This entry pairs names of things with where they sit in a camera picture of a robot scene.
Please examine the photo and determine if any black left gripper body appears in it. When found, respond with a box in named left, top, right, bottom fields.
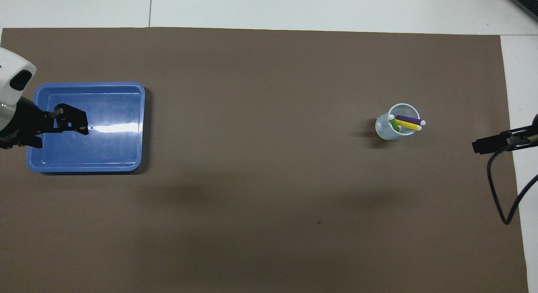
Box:
left=0, top=96, right=55, bottom=150

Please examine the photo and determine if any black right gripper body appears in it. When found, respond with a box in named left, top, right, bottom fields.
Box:
left=506, top=114, right=538, bottom=147

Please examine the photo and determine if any yellow pen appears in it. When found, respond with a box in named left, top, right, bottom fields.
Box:
left=396, top=119, right=422, bottom=132

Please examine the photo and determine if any purple pen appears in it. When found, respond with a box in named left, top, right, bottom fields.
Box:
left=396, top=114, right=427, bottom=127

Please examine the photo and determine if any blue plastic tray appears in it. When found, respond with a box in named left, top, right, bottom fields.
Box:
left=26, top=82, right=146, bottom=173

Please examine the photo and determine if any clear plastic cup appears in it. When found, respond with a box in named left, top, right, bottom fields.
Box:
left=375, top=103, right=421, bottom=141

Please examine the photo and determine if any grey ribbed device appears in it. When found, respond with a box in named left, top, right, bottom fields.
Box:
left=508, top=0, right=538, bottom=17

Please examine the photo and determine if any brown table mat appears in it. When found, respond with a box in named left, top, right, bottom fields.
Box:
left=0, top=27, right=529, bottom=293

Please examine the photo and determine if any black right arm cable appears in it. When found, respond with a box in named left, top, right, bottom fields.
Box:
left=487, top=135, right=538, bottom=225

